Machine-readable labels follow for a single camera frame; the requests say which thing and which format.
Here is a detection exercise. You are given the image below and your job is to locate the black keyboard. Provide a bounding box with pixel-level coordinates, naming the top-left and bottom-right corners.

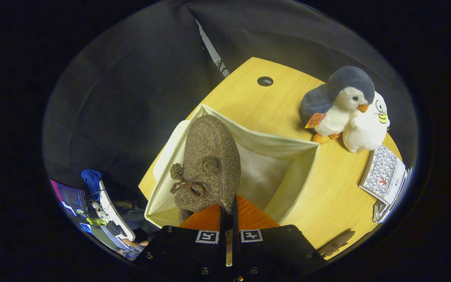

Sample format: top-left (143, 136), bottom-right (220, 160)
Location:
top-left (105, 221), bottom-right (123, 237)

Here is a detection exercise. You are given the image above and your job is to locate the white duck plush toy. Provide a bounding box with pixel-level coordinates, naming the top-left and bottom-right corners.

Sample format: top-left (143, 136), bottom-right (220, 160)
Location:
top-left (342, 91), bottom-right (391, 153)

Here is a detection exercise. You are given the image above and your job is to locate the grey patterned book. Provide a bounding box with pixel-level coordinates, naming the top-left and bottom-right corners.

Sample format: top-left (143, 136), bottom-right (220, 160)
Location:
top-left (359, 144), bottom-right (406, 205)

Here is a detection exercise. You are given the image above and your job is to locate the blue cloth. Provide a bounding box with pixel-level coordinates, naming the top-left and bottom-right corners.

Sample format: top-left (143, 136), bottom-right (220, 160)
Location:
top-left (81, 169), bottom-right (103, 202)

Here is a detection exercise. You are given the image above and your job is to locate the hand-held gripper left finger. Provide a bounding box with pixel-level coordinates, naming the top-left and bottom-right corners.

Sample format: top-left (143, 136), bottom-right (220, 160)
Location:
top-left (137, 204), bottom-right (227, 277)

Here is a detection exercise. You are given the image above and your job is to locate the white side desk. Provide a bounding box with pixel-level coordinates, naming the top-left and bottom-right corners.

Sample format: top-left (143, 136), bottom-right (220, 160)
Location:
top-left (99, 180), bottom-right (137, 242)

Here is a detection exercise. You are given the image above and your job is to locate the computer monitor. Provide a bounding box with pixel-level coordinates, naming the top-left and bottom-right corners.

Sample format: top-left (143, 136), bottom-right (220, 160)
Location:
top-left (50, 179), bottom-right (88, 218)

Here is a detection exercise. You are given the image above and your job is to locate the grey and white penguin plush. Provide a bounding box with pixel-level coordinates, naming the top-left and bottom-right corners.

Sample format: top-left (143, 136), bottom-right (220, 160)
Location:
top-left (300, 65), bottom-right (375, 144)

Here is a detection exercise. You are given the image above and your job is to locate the plain white book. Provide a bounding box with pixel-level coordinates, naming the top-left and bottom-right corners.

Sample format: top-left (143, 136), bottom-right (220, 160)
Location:
top-left (382, 168), bottom-right (411, 222)

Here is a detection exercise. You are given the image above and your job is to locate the cream fabric storage box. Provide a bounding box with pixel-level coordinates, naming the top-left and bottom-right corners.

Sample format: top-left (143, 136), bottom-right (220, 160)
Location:
top-left (144, 104), bottom-right (321, 228)

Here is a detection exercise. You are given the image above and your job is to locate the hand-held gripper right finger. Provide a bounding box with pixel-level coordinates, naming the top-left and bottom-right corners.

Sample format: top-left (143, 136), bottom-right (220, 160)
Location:
top-left (233, 195), bottom-right (326, 278)

